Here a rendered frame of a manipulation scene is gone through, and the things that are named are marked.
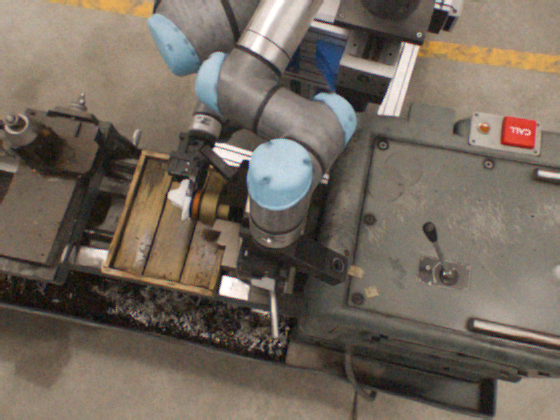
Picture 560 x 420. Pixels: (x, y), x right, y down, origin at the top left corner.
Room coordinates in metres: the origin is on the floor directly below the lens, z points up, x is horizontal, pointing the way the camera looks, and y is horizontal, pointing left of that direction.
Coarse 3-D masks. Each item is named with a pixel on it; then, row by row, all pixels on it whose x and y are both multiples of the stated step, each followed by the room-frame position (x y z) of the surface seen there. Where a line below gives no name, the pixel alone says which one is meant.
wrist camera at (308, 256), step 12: (300, 240) 0.18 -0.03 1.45; (312, 240) 0.18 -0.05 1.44; (288, 252) 0.16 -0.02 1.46; (300, 252) 0.16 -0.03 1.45; (312, 252) 0.16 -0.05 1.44; (324, 252) 0.17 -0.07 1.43; (336, 252) 0.17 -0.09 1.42; (288, 264) 0.15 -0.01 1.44; (300, 264) 0.15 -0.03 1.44; (312, 264) 0.15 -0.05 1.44; (324, 264) 0.15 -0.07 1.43; (336, 264) 0.15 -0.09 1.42; (324, 276) 0.13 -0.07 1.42; (336, 276) 0.13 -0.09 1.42
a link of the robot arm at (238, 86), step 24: (264, 0) 0.47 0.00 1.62; (288, 0) 0.45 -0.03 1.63; (312, 0) 0.46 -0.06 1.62; (264, 24) 0.43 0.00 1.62; (288, 24) 0.43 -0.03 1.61; (240, 48) 0.41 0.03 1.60; (264, 48) 0.40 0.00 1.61; (288, 48) 0.41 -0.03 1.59; (216, 72) 0.38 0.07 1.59; (240, 72) 0.37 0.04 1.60; (264, 72) 0.38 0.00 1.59; (216, 96) 0.35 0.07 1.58; (240, 96) 0.34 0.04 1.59; (264, 96) 0.34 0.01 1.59; (240, 120) 0.32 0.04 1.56
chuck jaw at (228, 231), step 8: (216, 224) 0.32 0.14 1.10; (224, 224) 0.32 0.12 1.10; (232, 224) 0.32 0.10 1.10; (216, 232) 0.30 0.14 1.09; (224, 232) 0.30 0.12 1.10; (232, 232) 0.30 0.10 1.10; (224, 240) 0.28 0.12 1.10; (232, 240) 0.28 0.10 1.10; (224, 248) 0.27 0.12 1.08; (232, 248) 0.26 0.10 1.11; (224, 256) 0.24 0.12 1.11; (232, 256) 0.24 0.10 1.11; (224, 264) 0.23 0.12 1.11; (232, 264) 0.22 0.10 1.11
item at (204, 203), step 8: (200, 192) 0.40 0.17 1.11; (208, 192) 0.39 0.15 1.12; (216, 192) 0.39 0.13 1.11; (192, 200) 0.38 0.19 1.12; (200, 200) 0.38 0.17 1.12; (208, 200) 0.37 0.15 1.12; (216, 200) 0.37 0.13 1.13; (192, 208) 0.36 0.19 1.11; (200, 208) 0.36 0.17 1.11; (208, 208) 0.35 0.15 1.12; (216, 208) 0.35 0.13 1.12; (224, 208) 0.35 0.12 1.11; (232, 208) 0.37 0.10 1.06; (192, 216) 0.35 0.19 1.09; (200, 216) 0.34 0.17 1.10; (208, 216) 0.34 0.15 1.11; (216, 216) 0.34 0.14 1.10; (224, 216) 0.34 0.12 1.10; (232, 216) 0.35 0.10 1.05; (208, 224) 0.33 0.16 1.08
